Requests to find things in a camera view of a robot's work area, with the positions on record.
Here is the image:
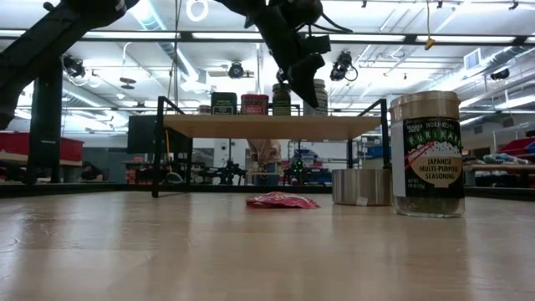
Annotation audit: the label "red-lid patterned spice tin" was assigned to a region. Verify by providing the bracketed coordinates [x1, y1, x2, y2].
[240, 93, 270, 116]

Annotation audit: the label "black-lid dark green tin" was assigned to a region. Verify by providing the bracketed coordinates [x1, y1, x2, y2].
[210, 91, 238, 116]

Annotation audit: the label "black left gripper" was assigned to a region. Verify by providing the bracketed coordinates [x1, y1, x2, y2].
[250, 4, 327, 110]

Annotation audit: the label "white-lid spice jar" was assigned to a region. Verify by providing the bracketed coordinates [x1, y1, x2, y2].
[303, 78, 329, 117]

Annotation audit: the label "furikake seasoning jar tan lid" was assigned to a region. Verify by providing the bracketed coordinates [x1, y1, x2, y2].
[389, 89, 466, 219]

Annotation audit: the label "black monitor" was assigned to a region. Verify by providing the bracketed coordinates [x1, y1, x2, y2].
[127, 115, 193, 155]

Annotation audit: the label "black overhead camera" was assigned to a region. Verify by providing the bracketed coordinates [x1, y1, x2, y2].
[227, 61, 246, 79]
[329, 50, 359, 83]
[62, 56, 87, 79]

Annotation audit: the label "steel measuring cup black handle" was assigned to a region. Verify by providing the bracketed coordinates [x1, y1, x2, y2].
[331, 168, 393, 207]

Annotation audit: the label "wooden work table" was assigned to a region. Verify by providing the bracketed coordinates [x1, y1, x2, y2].
[0, 150, 84, 185]

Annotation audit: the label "green-lid spice jar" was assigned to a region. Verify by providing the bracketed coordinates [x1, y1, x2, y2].
[272, 83, 293, 117]

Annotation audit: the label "wooden shelf black metal legs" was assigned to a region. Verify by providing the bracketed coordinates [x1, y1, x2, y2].
[151, 95, 392, 199]

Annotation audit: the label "person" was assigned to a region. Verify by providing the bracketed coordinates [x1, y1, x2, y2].
[246, 139, 283, 186]
[79, 161, 105, 183]

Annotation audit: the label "white hanging ring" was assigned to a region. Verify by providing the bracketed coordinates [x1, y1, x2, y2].
[186, 0, 209, 23]

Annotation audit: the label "red foil packet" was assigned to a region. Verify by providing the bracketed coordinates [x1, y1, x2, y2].
[245, 191, 322, 210]

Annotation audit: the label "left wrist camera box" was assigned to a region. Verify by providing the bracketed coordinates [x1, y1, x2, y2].
[308, 34, 332, 55]

